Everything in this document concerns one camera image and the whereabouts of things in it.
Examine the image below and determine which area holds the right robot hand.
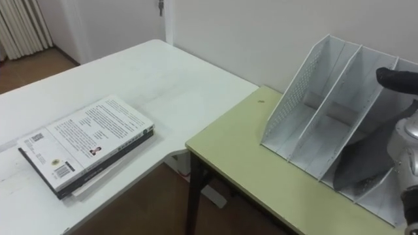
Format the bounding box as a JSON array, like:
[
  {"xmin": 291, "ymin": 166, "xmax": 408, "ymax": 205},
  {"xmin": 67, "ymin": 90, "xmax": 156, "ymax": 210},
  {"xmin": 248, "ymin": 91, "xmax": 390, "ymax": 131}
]
[{"xmin": 375, "ymin": 67, "xmax": 418, "ymax": 96}]

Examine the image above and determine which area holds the white perforated file organizer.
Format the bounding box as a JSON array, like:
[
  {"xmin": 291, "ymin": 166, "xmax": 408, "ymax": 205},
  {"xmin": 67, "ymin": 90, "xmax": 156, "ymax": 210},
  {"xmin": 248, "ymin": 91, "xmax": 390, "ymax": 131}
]
[{"xmin": 260, "ymin": 33, "xmax": 418, "ymax": 228}]

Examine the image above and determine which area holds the black book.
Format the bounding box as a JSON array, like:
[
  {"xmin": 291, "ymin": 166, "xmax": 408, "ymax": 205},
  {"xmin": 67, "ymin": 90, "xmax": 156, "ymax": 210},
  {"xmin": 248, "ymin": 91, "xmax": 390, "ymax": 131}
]
[{"xmin": 18, "ymin": 129, "xmax": 155, "ymax": 200}]

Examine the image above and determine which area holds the beige curtain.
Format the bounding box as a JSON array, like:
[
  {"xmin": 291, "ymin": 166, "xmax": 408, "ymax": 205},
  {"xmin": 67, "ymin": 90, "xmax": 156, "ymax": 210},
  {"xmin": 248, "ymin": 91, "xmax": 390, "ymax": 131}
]
[{"xmin": 0, "ymin": 0, "xmax": 54, "ymax": 61}]

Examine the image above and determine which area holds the yellow-green desk with black legs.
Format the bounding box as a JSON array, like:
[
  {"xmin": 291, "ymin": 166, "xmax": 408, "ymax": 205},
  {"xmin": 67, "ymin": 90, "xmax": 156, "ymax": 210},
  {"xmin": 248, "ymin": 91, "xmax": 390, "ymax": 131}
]
[{"xmin": 185, "ymin": 85, "xmax": 406, "ymax": 235}]

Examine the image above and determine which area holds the dark grey book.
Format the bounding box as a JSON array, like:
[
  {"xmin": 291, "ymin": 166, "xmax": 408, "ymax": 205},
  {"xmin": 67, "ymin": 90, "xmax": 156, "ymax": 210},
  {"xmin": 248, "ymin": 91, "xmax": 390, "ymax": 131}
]
[{"xmin": 332, "ymin": 100, "xmax": 418, "ymax": 193}]

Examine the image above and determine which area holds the white desk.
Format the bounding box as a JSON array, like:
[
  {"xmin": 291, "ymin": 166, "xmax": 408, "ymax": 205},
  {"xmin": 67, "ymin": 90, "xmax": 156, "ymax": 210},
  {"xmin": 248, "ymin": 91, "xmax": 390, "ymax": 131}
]
[{"xmin": 0, "ymin": 39, "xmax": 259, "ymax": 235}]

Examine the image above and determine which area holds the white paperback book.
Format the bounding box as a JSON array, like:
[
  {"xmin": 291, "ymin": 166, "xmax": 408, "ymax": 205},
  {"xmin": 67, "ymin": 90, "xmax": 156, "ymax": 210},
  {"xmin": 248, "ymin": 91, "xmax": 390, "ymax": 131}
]
[{"xmin": 16, "ymin": 95, "xmax": 155, "ymax": 193}]

